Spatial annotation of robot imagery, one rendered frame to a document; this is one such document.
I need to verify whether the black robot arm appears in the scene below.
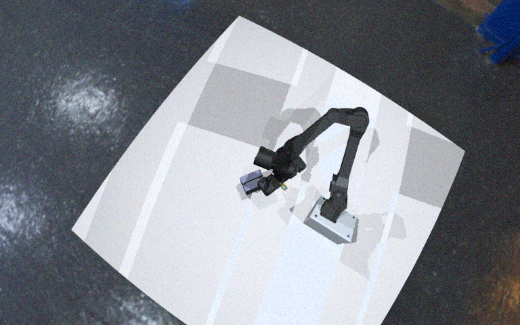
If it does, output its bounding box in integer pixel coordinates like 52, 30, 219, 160
253, 107, 370, 223

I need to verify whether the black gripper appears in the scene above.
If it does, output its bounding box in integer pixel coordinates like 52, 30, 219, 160
257, 156, 306, 196

